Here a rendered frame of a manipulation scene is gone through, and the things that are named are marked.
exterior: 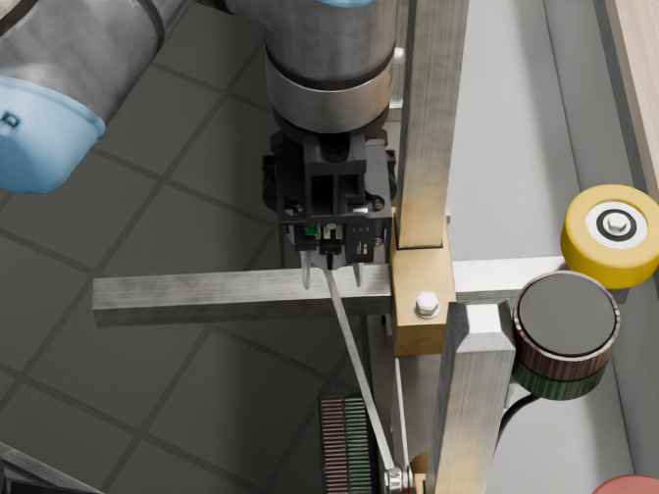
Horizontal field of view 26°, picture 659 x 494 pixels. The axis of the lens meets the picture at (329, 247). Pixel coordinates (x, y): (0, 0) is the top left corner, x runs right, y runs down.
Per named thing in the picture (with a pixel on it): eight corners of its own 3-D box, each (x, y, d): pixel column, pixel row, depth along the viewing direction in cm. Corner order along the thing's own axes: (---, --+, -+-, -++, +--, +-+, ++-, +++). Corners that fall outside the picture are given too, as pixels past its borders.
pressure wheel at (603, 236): (610, 357, 117) (634, 280, 107) (529, 305, 120) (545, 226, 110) (661, 292, 120) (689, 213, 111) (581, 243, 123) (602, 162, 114)
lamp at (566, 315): (484, 516, 97) (520, 359, 79) (475, 441, 100) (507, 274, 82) (570, 512, 97) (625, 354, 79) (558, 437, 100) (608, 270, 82)
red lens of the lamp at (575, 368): (516, 382, 81) (521, 364, 79) (503, 293, 84) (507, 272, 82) (622, 377, 81) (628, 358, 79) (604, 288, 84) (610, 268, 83)
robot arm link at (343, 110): (262, -4, 83) (401, -10, 84) (265, 49, 87) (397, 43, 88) (266, 94, 79) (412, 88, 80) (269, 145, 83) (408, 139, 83)
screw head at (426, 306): (414, 320, 112) (415, 312, 111) (412, 297, 113) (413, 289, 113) (440, 319, 112) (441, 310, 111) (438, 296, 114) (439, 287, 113)
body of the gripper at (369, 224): (276, 274, 92) (269, 161, 82) (271, 169, 97) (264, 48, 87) (394, 269, 92) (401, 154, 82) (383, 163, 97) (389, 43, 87)
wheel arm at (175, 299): (97, 335, 117) (90, 309, 114) (99, 301, 119) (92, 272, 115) (624, 310, 119) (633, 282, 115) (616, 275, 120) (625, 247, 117)
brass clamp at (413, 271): (386, 358, 116) (389, 325, 112) (375, 222, 124) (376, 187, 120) (462, 354, 116) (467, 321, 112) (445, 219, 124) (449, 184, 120)
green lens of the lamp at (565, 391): (512, 403, 83) (516, 385, 81) (499, 315, 86) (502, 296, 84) (614, 398, 83) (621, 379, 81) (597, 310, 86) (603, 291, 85)
